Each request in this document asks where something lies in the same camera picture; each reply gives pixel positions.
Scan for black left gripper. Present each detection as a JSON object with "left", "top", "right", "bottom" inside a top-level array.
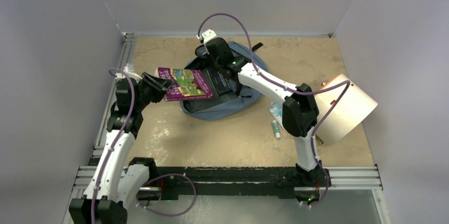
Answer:
[{"left": 134, "top": 73, "right": 174, "bottom": 111}]

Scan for blue fabric backpack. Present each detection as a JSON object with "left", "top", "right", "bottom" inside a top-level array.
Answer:
[{"left": 179, "top": 56, "right": 262, "bottom": 121}]

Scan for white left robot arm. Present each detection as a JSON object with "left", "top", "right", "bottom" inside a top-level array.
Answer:
[{"left": 68, "top": 69, "right": 175, "bottom": 223}]

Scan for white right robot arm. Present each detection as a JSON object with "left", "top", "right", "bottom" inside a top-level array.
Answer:
[{"left": 198, "top": 37, "right": 330, "bottom": 185}]

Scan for light blue scissors blister pack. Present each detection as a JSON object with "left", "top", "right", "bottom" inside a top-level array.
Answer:
[{"left": 268, "top": 102, "right": 283, "bottom": 125}]

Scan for green white glue stick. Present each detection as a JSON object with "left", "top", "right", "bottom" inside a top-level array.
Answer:
[{"left": 272, "top": 120, "right": 281, "bottom": 139}]

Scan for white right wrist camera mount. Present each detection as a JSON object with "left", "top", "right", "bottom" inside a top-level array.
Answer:
[{"left": 196, "top": 29, "right": 217, "bottom": 44}]

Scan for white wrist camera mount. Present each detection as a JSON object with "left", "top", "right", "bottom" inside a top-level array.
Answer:
[
  {"left": 117, "top": 63, "right": 142, "bottom": 83},
  {"left": 196, "top": 29, "right": 217, "bottom": 44}
]

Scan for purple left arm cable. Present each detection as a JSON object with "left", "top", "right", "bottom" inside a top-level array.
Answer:
[{"left": 90, "top": 68, "right": 198, "bottom": 224}]

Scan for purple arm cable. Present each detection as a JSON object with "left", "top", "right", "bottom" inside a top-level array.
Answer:
[
  {"left": 197, "top": 13, "right": 352, "bottom": 209},
  {"left": 90, "top": 68, "right": 198, "bottom": 224}
]

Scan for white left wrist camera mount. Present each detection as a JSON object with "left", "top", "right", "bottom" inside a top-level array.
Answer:
[{"left": 117, "top": 63, "right": 142, "bottom": 83}]

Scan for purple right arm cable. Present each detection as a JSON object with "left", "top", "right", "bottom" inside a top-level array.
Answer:
[{"left": 197, "top": 13, "right": 352, "bottom": 209}]

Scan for white orange-edged ring binder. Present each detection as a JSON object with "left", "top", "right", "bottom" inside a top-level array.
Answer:
[{"left": 315, "top": 74, "right": 378, "bottom": 145}]

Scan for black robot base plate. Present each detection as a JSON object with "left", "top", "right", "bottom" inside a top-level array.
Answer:
[{"left": 142, "top": 166, "right": 332, "bottom": 202}]

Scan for aluminium frame rails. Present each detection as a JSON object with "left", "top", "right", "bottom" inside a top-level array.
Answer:
[{"left": 68, "top": 30, "right": 382, "bottom": 223}]

